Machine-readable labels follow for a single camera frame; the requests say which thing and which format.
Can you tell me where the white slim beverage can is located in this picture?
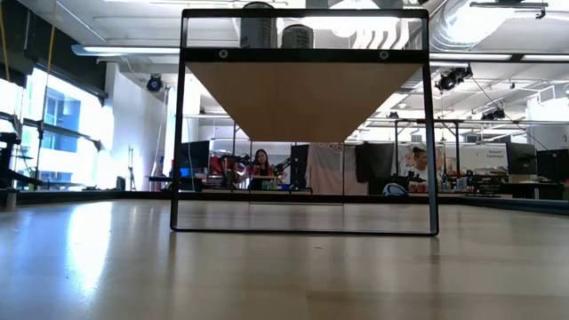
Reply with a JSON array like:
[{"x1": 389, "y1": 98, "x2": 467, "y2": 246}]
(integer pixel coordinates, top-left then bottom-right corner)
[
  {"x1": 239, "y1": 1, "x2": 279, "y2": 50},
  {"x1": 281, "y1": 24, "x2": 315, "y2": 50}
]

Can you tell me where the black upright panel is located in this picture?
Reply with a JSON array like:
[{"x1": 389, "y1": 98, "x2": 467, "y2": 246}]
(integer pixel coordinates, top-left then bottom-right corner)
[{"x1": 291, "y1": 142, "x2": 310, "y2": 190}]

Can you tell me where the person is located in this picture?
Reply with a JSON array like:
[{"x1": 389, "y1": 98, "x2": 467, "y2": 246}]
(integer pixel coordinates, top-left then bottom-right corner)
[
  {"x1": 248, "y1": 148, "x2": 276, "y2": 190},
  {"x1": 406, "y1": 146, "x2": 429, "y2": 182}
]

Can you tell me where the white hanging cloth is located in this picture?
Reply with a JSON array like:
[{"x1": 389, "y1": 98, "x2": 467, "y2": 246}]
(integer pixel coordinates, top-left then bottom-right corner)
[{"x1": 306, "y1": 141, "x2": 357, "y2": 196}]

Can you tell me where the red storage bin rack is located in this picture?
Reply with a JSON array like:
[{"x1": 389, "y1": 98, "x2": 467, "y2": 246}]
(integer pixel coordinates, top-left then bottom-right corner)
[{"x1": 208, "y1": 154, "x2": 232, "y2": 177}]

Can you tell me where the black computer monitor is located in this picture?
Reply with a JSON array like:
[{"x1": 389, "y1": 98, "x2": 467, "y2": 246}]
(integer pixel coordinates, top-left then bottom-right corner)
[
  {"x1": 506, "y1": 141, "x2": 538, "y2": 176},
  {"x1": 180, "y1": 140, "x2": 211, "y2": 179},
  {"x1": 535, "y1": 148, "x2": 569, "y2": 182}
]

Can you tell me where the black hanging cloth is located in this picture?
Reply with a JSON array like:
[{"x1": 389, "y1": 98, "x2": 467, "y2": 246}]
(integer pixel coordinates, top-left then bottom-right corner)
[{"x1": 354, "y1": 141, "x2": 397, "y2": 196}]

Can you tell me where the white and blue round object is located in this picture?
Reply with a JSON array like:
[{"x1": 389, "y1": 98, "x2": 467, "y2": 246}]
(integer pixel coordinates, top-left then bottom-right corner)
[{"x1": 381, "y1": 182, "x2": 408, "y2": 197}]

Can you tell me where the black ceiling spotlight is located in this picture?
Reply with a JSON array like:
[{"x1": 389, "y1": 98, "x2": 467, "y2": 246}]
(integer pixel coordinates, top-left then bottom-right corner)
[
  {"x1": 435, "y1": 65, "x2": 475, "y2": 92},
  {"x1": 480, "y1": 108, "x2": 508, "y2": 122}
]

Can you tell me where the ceiling light strip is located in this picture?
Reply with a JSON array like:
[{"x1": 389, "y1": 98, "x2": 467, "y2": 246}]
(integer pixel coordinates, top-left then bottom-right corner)
[{"x1": 430, "y1": 52, "x2": 569, "y2": 63}]

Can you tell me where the long ceiling light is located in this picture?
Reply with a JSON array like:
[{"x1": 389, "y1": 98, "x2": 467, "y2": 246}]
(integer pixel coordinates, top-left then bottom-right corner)
[{"x1": 70, "y1": 43, "x2": 182, "y2": 58}]

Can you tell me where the white printed sign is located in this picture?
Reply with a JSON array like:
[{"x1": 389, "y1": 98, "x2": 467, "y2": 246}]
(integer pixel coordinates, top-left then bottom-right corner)
[{"x1": 460, "y1": 144, "x2": 509, "y2": 175}]

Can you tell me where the black ceiling track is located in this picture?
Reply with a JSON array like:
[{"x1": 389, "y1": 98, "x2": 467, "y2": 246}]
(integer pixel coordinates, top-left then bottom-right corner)
[{"x1": 469, "y1": 0, "x2": 549, "y2": 20}]

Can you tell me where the grey corner block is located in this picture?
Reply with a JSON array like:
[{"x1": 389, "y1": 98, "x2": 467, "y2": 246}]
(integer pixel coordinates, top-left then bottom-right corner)
[{"x1": 0, "y1": 188, "x2": 20, "y2": 212}]

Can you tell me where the wooden shelf black metal frame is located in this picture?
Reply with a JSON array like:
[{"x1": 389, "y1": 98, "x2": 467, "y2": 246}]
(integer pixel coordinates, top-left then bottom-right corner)
[{"x1": 171, "y1": 7, "x2": 441, "y2": 236}]

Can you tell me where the black metal rig frame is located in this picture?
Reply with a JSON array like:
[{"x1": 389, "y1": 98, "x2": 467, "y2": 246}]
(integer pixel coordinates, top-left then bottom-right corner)
[{"x1": 393, "y1": 116, "x2": 466, "y2": 196}]

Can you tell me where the black aluminium table rail frame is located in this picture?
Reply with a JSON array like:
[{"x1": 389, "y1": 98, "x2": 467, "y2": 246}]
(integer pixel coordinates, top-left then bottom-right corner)
[{"x1": 15, "y1": 188, "x2": 569, "y2": 218}]

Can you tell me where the silver ceiling duct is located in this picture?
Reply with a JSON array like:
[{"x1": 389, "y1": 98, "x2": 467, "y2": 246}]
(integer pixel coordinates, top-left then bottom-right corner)
[{"x1": 429, "y1": 0, "x2": 569, "y2": 53}]

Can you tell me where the yellow hanging strap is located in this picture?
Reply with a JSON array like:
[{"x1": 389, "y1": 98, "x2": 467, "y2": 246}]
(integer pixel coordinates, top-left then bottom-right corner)
[
  {"x1": 0, "y1": 0, "x2": 12, "y2": 84},
  {"x1": 34, "y1": 0, "x2": 59, "y2": 190}
]

